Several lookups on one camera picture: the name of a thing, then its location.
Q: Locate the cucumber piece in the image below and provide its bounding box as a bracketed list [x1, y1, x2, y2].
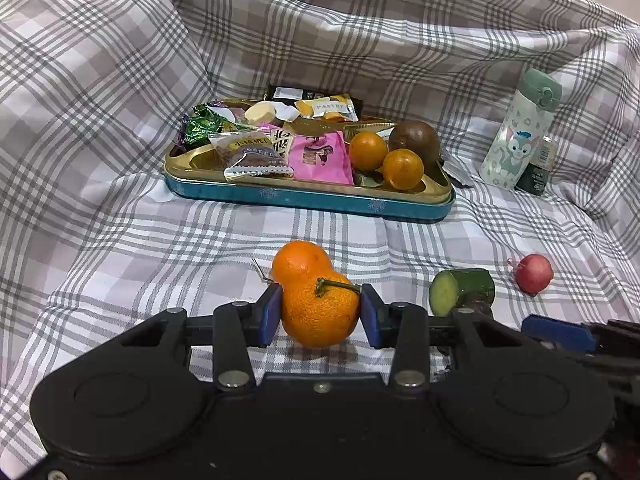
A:
[428, 268, 496, 318]

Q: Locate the small pink radish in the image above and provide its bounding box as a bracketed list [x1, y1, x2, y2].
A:
[506, 254, 554, 296]

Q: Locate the orange tangerine with stem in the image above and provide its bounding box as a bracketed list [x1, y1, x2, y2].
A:
[282, 271, 360, 349]

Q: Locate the small orange in tin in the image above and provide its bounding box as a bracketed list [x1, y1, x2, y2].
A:
[348, 131, 388, 172]
[382, 148, 424, 191]

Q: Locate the small green jar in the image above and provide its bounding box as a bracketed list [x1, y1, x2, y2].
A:
[515, 136, 558, 196]

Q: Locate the blue gold snack tin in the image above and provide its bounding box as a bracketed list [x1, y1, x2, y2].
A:
[164, 143, 456, 221]

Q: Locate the silver foil wrapper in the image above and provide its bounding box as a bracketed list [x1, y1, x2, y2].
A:
[442, 157, 474, 188]

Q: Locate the brown clear snack packet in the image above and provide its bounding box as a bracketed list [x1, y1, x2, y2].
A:
[209, 127, 294, 181]

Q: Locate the white green cartoon bottle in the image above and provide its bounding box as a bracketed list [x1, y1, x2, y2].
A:
[480, 68, 562, 190]

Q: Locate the pink snack packet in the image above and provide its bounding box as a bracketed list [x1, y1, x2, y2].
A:
[288, 131, 354, 185]

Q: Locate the brown kiwi fruit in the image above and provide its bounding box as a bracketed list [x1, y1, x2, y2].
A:
[387, 120, 440, 168]

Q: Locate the green foil candy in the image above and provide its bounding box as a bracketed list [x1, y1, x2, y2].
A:
[176, 103, 236, 151]

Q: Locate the yellow pastry packet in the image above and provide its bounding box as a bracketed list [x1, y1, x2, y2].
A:
[295, 94, 358, 122]

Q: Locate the grey plaid sofa cover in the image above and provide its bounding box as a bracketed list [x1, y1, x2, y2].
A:
[1, 0, 639, 477]

